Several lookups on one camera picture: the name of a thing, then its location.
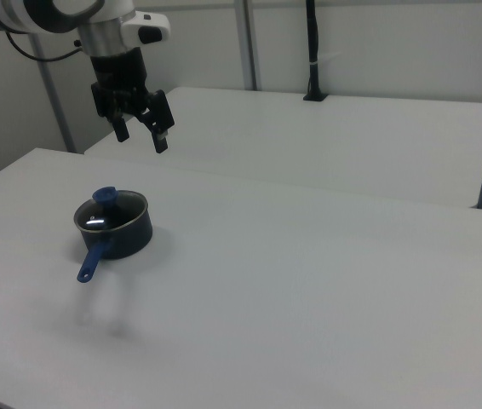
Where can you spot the grey metal partition post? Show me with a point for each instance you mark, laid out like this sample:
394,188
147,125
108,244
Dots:
247,42
53,98

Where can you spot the black camera pole with base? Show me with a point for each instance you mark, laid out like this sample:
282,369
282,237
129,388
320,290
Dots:
314,51

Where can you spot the glass lid with blue knob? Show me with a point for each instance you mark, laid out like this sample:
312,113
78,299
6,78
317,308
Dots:
105,213

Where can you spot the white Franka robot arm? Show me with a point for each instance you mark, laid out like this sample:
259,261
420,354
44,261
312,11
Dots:
109,17

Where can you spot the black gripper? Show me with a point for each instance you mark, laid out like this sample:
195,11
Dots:
117,72

